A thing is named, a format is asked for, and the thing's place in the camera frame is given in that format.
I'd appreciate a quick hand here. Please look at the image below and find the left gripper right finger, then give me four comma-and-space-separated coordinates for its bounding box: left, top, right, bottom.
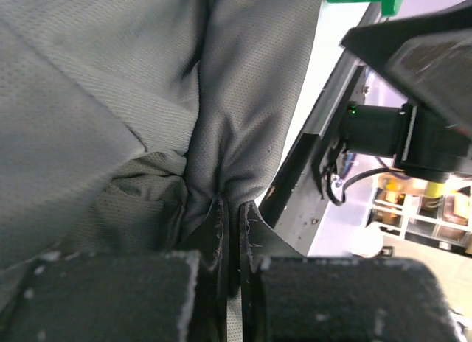
239, 203, 302, 341

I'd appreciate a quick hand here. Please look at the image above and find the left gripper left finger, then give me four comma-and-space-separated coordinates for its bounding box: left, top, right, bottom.
177, 195, 229, 341

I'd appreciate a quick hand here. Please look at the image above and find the grey t shirt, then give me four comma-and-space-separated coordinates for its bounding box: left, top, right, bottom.
1, 0, 322, 341

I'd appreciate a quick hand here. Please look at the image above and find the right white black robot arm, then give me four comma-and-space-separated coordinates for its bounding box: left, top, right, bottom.
339, 0, 471, 183

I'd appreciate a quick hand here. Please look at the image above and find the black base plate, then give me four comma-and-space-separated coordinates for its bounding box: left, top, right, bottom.
259, 52, 365, 256

